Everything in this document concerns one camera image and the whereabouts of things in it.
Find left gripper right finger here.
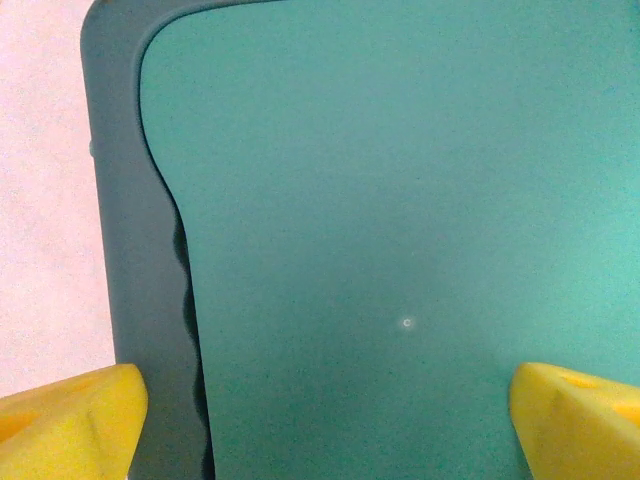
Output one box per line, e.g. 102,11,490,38
507,362,640,480

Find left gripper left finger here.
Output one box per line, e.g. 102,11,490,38
0,363,150,480

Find teal plastic toolbox with lid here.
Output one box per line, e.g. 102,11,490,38
79,0,640,480

